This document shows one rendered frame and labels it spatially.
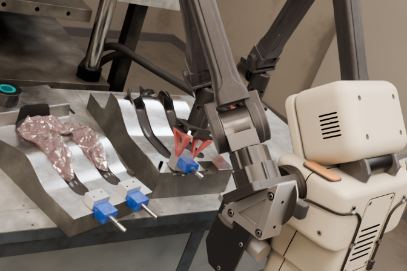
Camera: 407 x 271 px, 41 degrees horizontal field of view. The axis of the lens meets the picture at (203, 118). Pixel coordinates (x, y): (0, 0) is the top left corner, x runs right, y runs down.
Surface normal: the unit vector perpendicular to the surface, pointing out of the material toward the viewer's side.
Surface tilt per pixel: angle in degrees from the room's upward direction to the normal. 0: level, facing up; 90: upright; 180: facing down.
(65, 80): 0
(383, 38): 90
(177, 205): 0
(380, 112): 48
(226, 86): 59
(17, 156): 90
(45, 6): 90
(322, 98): 86
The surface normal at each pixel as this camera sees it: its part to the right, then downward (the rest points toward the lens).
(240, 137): 0.00, -0.25
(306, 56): -0.73, 0.04
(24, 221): 0.33, -0.85
